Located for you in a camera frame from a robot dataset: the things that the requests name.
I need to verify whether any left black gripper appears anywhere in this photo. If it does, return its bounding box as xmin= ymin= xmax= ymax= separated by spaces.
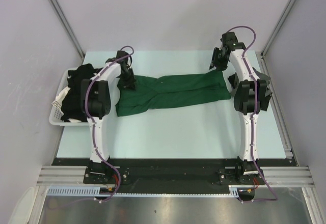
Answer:
xmin=119 ymin=67 xmax=137 ymax=91

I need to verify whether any green t shirt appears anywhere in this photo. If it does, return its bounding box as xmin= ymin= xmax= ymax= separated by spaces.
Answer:
xmin=116 ymin=70 xmax=231 ymax=117

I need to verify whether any white plastic basket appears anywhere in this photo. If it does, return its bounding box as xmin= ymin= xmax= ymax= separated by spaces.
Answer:
xmin=49 ymin=67 xmax=88 ymax=127

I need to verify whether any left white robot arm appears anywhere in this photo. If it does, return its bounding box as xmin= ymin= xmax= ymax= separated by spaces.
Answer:
xmin=80 ymin=46 xmax=136 ymax=183

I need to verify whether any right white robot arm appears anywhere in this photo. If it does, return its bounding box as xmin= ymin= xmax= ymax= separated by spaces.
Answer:
xmin=209 ymin=30 xmax=268 ymax=184

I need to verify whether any black t shirt in basket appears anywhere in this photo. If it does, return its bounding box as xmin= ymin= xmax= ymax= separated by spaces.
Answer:
xmin=61 ymin=64 xmax=99 ymax=122

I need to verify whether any white t shirt in basket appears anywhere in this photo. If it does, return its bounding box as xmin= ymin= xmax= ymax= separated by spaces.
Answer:
xmin=51 ymin=86 xmax=70 ymax=117

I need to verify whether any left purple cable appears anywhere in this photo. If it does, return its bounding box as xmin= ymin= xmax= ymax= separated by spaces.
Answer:
xmin=85 ymin=45 xmax=135 ymax=184

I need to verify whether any right aluminium corner post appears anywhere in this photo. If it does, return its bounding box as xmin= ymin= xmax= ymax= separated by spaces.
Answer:
xmin=260 ymin=0 xmax=298 ymax=58

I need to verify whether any aluminium corner post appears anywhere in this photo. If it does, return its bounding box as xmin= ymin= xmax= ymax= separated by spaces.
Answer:
xmin=48 ymin=0 xmax=86 ymax=61
xmin=260 ymin=0 xmax=298 ymax=58

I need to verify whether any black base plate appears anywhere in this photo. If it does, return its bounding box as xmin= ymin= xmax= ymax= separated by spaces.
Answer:
xmin=52 ymin=157 xmax=297 ymax=194

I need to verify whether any left aluminium corner post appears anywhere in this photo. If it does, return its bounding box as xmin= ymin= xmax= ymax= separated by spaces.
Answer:
xmin=48 ymin=0 xmax=86 ymax=61

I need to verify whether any blue slotted cable duct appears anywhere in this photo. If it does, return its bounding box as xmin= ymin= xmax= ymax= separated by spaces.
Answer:
xmin=47 ymin=186 xmax=100 ymax=196

